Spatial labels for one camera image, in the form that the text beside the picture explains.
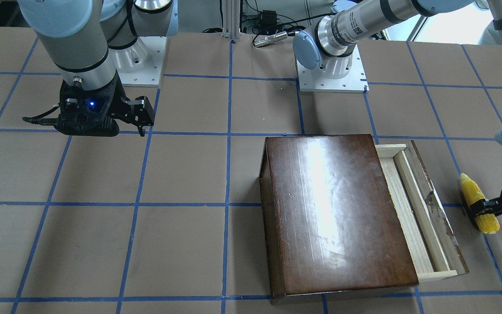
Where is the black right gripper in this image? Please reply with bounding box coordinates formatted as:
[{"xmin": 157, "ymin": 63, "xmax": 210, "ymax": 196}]
[{"xmin": 54, "ymin": 73, "xmax": 155, "ymax": 137}]

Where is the yellow corn cob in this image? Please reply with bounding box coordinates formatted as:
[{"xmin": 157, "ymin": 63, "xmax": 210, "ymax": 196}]
[{"xmin": 460, "ymin": 173, "xmax": 500, "ymax": 234}]

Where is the wooden drawer with white handle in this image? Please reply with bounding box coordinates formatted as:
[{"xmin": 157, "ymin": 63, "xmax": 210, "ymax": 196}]
[{"xmin": 375, "ymin": 140, "xmax": 470, "ymax": 282}]

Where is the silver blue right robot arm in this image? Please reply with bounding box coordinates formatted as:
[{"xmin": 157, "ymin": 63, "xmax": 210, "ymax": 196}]
[{"xmin": 18, "ymin": 0, "xmax": 179, "ymax": 137}]

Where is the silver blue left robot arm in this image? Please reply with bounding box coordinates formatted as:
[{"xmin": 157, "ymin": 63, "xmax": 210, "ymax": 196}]
[{"xmin": 293, "ymin": 0, "xmax": 502, "ymax": 171}]

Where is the dark brown wooden box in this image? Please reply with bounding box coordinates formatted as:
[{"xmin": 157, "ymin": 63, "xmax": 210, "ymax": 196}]
[{"xmin": 258, "ymin": 134, "xmax": 420, "ymax": 304}]

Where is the silver metal cylinder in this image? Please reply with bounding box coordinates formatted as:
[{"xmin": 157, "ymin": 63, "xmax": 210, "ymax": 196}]
[{"xmin": 252, "ymin": 31, "xmax": 288, "ymax": 48}]

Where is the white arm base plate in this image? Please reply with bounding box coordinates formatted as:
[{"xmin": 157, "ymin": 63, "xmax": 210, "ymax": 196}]
[
  {"xmin": 110, "ymin": 37, "xmax": 168, "ymax": 88},
  {"xmin": 295, "ymin": 47, "xmax": 370, "ymax": 93}
]

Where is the aluminium frame post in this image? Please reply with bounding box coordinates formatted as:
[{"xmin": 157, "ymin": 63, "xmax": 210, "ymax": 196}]
[{"xmin": 219, "ymin": 0, "xmax": 242, "ymax": 44}]

